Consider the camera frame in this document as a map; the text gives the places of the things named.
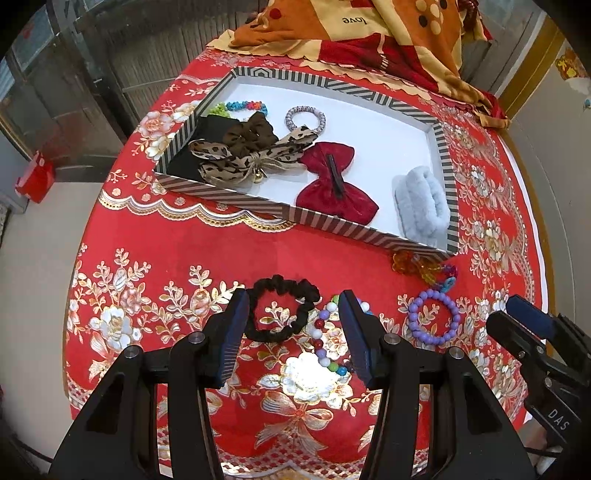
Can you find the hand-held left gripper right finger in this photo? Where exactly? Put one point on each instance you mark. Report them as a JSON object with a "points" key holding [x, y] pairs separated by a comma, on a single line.
{"points": [[358, 337]]}

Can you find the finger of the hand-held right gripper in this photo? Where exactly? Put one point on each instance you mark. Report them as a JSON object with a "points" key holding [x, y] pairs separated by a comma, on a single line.
{"points": [[521, 341], [535, 311]]}

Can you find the black cloth hair accessory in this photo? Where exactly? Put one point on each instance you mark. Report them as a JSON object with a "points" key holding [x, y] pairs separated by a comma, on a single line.
{"points": [[194, 152]]}

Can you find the red yellow wall sticker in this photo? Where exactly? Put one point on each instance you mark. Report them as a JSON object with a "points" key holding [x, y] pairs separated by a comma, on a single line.
{"points": [[572, 69]]}

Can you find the metal slatted door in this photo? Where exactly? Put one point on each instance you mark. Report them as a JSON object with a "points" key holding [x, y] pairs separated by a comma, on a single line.
{"points": [[138, 55]]}

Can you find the pale fluffy claw clip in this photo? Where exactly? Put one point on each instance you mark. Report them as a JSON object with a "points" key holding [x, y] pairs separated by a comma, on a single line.
{"points": [[422, 203]]}

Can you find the black scrunchie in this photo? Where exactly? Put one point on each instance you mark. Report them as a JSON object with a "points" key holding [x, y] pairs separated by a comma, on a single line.
{"points": [[295, 323]]}

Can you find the red velvet hair bow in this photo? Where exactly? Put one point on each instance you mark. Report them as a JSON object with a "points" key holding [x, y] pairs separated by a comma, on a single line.
{"points": [[323, 194]]}

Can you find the striped cardboard box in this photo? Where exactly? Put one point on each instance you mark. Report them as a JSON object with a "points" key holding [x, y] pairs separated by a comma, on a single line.
{"points": [[378, 138]]}

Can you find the brown hair bow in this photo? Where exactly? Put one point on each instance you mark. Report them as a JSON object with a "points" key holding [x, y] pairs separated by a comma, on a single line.
{"points": [[251, 131]]}

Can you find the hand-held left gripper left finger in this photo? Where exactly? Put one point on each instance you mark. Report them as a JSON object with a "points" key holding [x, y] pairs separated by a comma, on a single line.
{"points": [[233, 337]]}

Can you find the orange patterned blanket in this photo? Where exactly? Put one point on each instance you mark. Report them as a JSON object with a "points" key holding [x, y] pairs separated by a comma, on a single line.
{"points": [[323, 27]]}

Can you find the red bag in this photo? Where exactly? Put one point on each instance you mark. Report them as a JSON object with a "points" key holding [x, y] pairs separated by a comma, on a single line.
{"points": [[36, 177]]}

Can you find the red floral tablecloth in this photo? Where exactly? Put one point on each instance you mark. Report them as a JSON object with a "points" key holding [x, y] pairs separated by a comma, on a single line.
{"points": [[175, 258]]}

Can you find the leopard print hair bow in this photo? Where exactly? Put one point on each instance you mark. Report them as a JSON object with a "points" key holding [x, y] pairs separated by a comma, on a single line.
{"points": [[240, 159]]}

